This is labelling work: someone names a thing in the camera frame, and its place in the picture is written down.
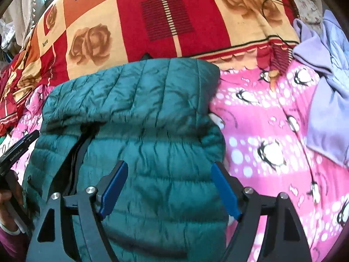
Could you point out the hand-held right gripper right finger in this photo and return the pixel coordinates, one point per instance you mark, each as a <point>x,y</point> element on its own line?
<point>225,191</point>

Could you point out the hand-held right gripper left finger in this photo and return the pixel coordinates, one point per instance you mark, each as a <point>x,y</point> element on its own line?
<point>114,188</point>

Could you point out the green puffer jacket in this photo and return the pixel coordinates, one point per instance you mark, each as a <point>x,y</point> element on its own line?
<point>152,114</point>

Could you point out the person's left hand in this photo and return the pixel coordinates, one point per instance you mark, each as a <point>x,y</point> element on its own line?
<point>6,207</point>

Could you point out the pink penguin print blanket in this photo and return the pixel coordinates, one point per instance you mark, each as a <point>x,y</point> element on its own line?
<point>272,131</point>

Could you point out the white bangle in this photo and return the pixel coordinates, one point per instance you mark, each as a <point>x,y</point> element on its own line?
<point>9,229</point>

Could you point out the lavender garment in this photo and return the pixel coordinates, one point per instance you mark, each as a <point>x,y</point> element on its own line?
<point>324,114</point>

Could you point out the white lace curtain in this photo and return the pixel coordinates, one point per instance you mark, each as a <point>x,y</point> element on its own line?
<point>16,13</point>

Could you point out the red orange rose print blanket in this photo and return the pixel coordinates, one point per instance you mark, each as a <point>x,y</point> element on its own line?
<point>196,8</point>

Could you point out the floral print cloth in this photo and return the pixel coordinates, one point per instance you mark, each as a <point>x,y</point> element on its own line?
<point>306,5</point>

